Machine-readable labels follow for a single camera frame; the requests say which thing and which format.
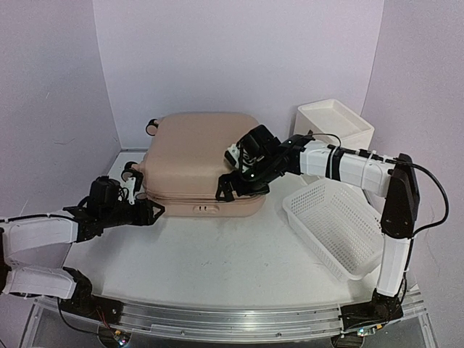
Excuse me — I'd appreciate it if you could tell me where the white three-drawer storage cabinet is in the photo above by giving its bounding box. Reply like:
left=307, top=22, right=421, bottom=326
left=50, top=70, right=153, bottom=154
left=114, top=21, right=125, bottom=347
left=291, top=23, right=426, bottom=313
left=293, top=99, right=375, bottom=149

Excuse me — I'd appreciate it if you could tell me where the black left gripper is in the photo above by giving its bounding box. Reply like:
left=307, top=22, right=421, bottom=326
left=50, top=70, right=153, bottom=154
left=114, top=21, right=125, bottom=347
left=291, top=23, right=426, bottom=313
left=101, top=199, right=164, bottom=228

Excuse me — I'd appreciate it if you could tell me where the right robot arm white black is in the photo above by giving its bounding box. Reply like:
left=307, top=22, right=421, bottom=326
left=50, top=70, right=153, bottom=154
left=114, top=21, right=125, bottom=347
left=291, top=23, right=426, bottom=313
left=215, top=125, right=420, bottom=327

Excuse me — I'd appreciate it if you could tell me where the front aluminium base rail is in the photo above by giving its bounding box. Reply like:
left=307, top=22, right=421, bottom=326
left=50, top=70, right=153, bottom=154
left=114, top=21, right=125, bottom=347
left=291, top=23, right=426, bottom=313
left=105, top=287, right=435, bottom=346

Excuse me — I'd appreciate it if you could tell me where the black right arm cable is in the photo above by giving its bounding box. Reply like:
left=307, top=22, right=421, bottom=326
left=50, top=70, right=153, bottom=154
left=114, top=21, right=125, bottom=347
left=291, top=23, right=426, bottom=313
left=307, top=132, right=450, bottom=240

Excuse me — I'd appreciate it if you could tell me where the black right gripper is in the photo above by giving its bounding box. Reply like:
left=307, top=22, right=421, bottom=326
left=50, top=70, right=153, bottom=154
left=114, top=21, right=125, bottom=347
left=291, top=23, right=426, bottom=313
left=217, top=155, right=285, bottom=202

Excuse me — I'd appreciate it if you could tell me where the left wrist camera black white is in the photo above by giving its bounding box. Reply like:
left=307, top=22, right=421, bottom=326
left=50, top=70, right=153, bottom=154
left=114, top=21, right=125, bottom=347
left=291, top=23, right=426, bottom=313
left=83, top=169, right=143, bottom=209

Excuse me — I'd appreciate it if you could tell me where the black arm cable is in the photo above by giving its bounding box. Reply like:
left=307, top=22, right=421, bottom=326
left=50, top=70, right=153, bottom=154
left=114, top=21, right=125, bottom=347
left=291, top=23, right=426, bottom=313
left=307, top=132, right=450, bottom=240
left=54, top=300, right=109, bottom=334

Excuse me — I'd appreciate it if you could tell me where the white perforated plastic basket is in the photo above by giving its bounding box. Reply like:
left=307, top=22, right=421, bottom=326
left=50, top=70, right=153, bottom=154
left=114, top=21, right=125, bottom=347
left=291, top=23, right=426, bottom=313
left=282, top=178, right=383, bottom=281

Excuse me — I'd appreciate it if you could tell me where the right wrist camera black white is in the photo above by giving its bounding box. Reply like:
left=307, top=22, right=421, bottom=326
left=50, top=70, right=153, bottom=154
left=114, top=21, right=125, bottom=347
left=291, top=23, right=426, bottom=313
left=224, top=125, right=281, bottom=173

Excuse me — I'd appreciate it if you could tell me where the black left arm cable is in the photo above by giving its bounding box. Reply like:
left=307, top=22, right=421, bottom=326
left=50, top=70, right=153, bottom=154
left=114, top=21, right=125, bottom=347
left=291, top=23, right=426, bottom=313
left=54, top=300, right=109, bottom=334

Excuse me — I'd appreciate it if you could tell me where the pink hard-shell suitcase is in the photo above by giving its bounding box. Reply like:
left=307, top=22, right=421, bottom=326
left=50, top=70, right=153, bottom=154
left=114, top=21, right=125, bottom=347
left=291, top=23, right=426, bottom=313
left=121, top=112, right=265, bottom=218

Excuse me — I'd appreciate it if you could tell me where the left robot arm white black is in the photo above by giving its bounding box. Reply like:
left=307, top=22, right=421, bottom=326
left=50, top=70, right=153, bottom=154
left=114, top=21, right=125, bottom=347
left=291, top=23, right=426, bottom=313
left=1, top=199, right=165, bottom=323

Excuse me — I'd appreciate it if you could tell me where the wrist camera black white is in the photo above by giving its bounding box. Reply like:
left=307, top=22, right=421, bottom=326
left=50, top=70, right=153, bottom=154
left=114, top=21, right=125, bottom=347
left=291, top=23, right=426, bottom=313
left=224, top=125, right=281, bottom=173
left=83, top=169, right=143, bottom=209

